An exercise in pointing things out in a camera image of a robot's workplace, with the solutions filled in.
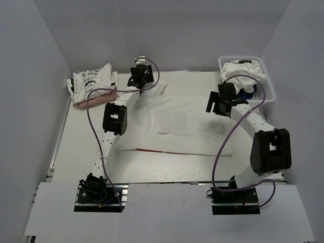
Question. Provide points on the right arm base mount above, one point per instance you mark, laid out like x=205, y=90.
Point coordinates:
x=244, y=202

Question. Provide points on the folded printed white t-shirt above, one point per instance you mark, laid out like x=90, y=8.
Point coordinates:
x=83, y=82

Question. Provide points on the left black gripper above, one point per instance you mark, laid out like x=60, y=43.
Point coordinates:
x=150, y=76

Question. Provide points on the white t-shirt with tag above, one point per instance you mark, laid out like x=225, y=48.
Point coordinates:
x=243, y=67

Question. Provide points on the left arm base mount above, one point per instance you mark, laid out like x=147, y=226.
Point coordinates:
x=96, y=195

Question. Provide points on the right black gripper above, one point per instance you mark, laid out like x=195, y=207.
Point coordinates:
x=214, y=97

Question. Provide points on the white logo t-shirt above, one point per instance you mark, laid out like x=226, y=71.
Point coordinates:
x=159, y=121

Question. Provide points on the blue t-shirt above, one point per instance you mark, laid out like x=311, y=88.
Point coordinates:
x=247, y=95

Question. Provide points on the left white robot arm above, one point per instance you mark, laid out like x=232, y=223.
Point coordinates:
x=115, y=113

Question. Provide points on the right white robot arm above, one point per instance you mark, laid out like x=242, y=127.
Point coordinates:
x=271, y=147

